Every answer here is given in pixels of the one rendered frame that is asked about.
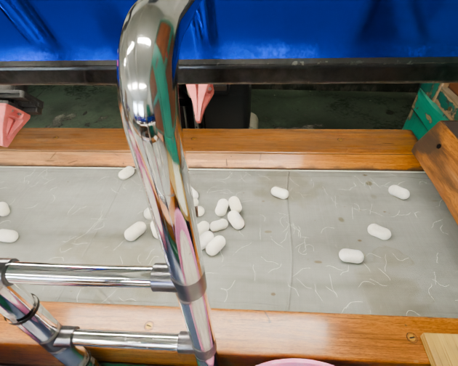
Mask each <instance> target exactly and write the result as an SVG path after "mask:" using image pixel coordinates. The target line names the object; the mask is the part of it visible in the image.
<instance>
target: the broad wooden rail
mask: <svg viewBox="0 0 458 366"><path fill-rule="evenodd" d="M182 132H183V137H184V143H185V151H186V155H187V161H188V168H218V169H276V170H335V171H424V169H423V168H422V167H421V165H420V163H419V161H418V160H417V159H416V158H415V156H414V154H413V153H412V151H411V150H412V148H413V146H414V145H415V143H416V142H418V141H419V140H418V139H417V138H416V136H415V135H414V133H413V131H412V130H410V129H182ZM0 166H45V167H103V168H126V167H127V166H131V167H133V168H136V167H135V164H134V160H133V157H132V154H131V151H130V148H129V144H128V141H127V139H126V134H125V132H124V129H81V128H21V130H19V131H18V133H17V134H16V135H15V138H14V139H13V140H12V142H11V143H10V145H9V146H8V147H2V146H0Z"/></svg>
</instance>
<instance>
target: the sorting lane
mask: <svg viewBox="0 0 458 366"><path fill-rule="evenodd" d="M123 169H124V168H103V167H45V166H0V202H5V203H7V204H8V206H9V209H10V212H9V214H8V215H7V216H0V229H10V230H14V231H16V232H17V233H18V239H17V240H16V241H14V242H13V243H6V242H1V241H0V258H16V259H18V260H20V261H28V262H45V263H62V264H106V265H138V266H153V265H154V264H155V263H166V262H165V259H164V255H163V253H162V249H161V246H160V243H159V241H158V239H157V238H155V237H154V236H153V233H152V230H151V228H150V223H151V222H152V219H150V220H149V219H146V218H145V217H144V214H143V213H144V210H145V209H146V208H148V204H147V202H146V199H145V195H144V192H143V190H142V185H141V183H140V179H139V176H138V173H137V169H136V168H134V174H133V175H131V176H130V177H129V178H128V179H125V180H122V179H120V178H119V177H118V173H119V172H120V171H121V170H123ZM189 174H190V183H191V187H192V188H193V189H194V190H195V191H196V192H197V193H198V199H197V200H198V206H201V207H203V208H204V214H203V215H202V216H197V217H196V219H197V224H199V223H200V222H201V221H207V222H208V223H209V226H210V224H211V223H212V222H213V221H217V220H220V219H225V220H227V222H228V226H227V228H225V229H221V230H219V231H216V232H213V231H211V230H210V227H209V230H208V231H210V232H212V233H213V235H214V237H216V236H218V235H221V236H223V237H224V238H225V246H224V247H223V248H222V249H221V250H220V251H219V252H218V253H217V254H216V255H214V256H210V255H209V254H208V253H207V252H206V248H205V249H203V250H201V251H202V256H203V260H204V269H205V274H206V283H207V287H208V292H209V301H210V306H211V308H218V309H253V310H271V311H289V312H324V313H343V314H377V315H395V316H413V317H448V318H458V225H457V223H456V222H455V220H454V218H453V216H452V215H451V213H450V211H449V209H448V207H447V205H446V204H445V202H444V201H443V199H442V197H441V196H440V194H439V193H438V191H437V189H436V188H435V186H434V185H433V183H432V182H431V180H430V178H429V177H428V175H427V174H426V173H425V171H335V170H276V169H218V168H189ZM392 185H398V186H399V187H402V188H404V189H407V190H408V191H409V193H410V196H409V197H408V198H407V199H404V200H402V199H400V198H397V197H396V196H394V195H391V194H390V193H389V192H388V189H389V187H390V186H392ZM273 187H280V188H283V189H286V190H287V191H288V192H289V196H288V198H286V199H281V198H277V197H275V196H273V195H272V194H271V189H272V188H273ZM233 196H236V197H237V198H238V199H239V200H240V203H241V206H242V209H241V212H240V213H239V214H240V215H241V217H242V218H243V220H244V226H243V228H241V229H235V228H234V227H233V226H232V224H231V223H230V222H229V220H228V213H229V212H230V211H231V209H230V206H228V209H227V212H226V214H225V215H224V216H218V215H217V214H216V213H215V208H216V207H217V203H218V201H219V200H220V199H226V200H227V201H229V199H230V198H231V197H233ZM138 221H142V222H144V223H145V225H146V231H145V232H144V233H143V234H141V236H139V237H138V238H137V239H135V240H133V241H129V240H127V239H126V238H125V237H124V233H125V231H126V230H127V229H128V228H129V227H131V226H132V225H133V224H135V223H136V222H138ZM370 224H378V225H380V226H381V227H384V228H387V229H389V230H390V232H391V236H390V238H389V239H388V240H382V239H380V238H378V237H375V236H373V235H370V234H369V233H368V226H369V225H370ZM343 248H348V249H353V250H359V251H361V252H362V253H363V256H364V259H363V261H362V262H361V263H359V264H356V263H351V262H345V261H342V260H341V259H340V257H339V252H340V251H341V250H342V249H343ZM22 285H23V286H24V288H25V289H26V290H27V291H28V292H29V293H33V294H34V295H36V296H37V297H38V298H39V301H57V302H75V303H93V304H128V305H146V306H179V304H178V300H177V297H176V294H175V293H159V292H153V291H152V290H151V289H150V288H98V287H76V286H59V285H28V284H22ZM32 296H33V295H32ZM36 296H33V297H34V298H35V299H36V300H38V299H37V297H36Z"/></svg>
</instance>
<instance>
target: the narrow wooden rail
mask: <svg viewBox="0 0 458 366"><path fill-rule="evenodd" d="M40 304H41V305H42V306H43V307H44V308H45V309H46V310H47V311H48V312H49V313H50V314H51V315H52V316H53V317H54V318H55V319H56V320H57V321H58V322H59V323H60V324H61V325H71V326H79V327H80V328H81V329H96V330H126V331H142V332H159V333H179V332H180V331H181V330H182V331H187V329H186V326H185V322H184V319H183V317H182V312H181V310H180V307H179V306H146V305H128V304H93V303H75V302H57V301H40ZM211 310H212V319H213V324H214V332H215V338H216V342H217V350H218V356H219V361H220V366H255V365H259V364H262V363H264V362H269V361H273V360H277V359H291V358H295V359H311V360H316V361H320V362H325V363H328V364H330V365H334V366H431V364H430V361H429V359H428V356H427V353H426V351H425V348H424V346H423V343H422V340H421V338H420V336H421V335H422V334H423V333H450V334H458V318H448V317H413V316H395V315H377V314H343V313H324V312H289V311H271V310H253V309H218V308H211ZM8 322H9V323H11V322H10V321H9V320H8V319H7V321H5V320H4V316H3V315H2V314H0V365H12V366H65V365H64V364H63V363H62V362H61V361H59V360H58V359H57V358H55V357H54V356H53V355H51V354H50V353H49V352H48V351H47V350H46V349H44V348H43V347H42V346H40V345H39V344H38V343H36V342H35V341H34V340H33V339H32V338H30V337H29V336H28V335H26V334H25V333H24V332H23V331H22V330H21V329H19V328H18V327H17V326H15V325H10V324H9V323H8ZM84 347H86V348H87V349H86V348H85V349H86V350H87V351H88V352H90V353H91V355H92V356H93V357H94V358H95V359H96V360H97V361H98V362H117V363H132V364H146V365H173V366H198V363H197V361H196V357H195V354H178V353H177V351H164V350H149V349H120V348H105V347H91V346H84Z"/></svg>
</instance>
